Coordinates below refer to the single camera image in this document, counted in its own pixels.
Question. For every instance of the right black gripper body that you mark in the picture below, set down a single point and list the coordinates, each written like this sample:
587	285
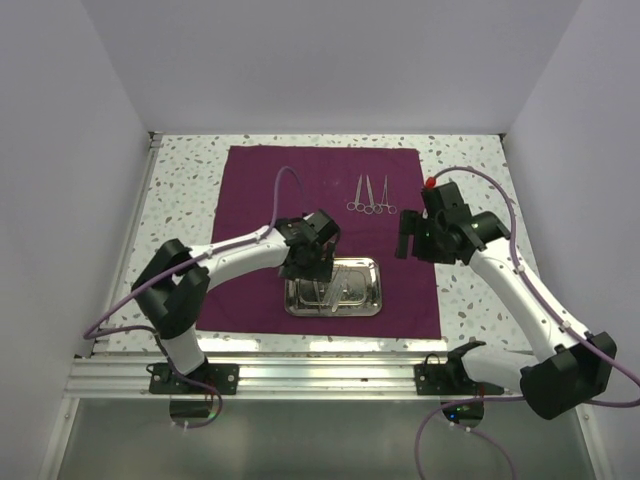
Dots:
428	245

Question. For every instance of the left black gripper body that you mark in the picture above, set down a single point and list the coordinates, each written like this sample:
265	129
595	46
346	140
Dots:
314	267

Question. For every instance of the steel hemostat clamp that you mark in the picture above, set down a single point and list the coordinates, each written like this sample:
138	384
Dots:
384	205

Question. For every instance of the steel scissors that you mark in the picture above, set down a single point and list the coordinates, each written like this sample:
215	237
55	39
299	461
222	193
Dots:
372	207
356	204

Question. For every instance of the purple cloth wrap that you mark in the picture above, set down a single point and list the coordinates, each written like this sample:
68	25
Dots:
260	181

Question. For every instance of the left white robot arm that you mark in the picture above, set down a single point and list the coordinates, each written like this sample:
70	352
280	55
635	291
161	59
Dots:
171	290

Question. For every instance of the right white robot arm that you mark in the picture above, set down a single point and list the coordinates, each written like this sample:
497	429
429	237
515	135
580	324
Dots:
569	364

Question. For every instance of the steel tweezers in tray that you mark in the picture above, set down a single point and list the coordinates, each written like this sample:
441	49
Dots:
335	287

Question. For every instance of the steel forceps in tray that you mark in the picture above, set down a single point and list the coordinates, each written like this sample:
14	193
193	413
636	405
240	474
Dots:
320	292

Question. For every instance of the steel instrument tray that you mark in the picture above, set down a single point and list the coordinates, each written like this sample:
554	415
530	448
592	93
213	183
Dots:
361	297

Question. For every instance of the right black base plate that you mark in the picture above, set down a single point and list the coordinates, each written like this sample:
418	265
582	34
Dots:
447	377

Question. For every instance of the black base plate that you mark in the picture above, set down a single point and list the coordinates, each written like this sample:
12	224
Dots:
447	377
223	377

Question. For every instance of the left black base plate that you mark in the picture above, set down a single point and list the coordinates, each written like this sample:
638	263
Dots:
223	377

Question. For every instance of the aluminium left rail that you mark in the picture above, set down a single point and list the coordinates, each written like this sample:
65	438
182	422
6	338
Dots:
118	289

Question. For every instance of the aluminium rail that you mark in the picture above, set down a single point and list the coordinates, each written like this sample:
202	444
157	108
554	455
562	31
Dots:
118	289
261	377

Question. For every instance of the aluminium front rail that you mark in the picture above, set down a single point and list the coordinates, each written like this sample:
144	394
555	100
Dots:
261	377

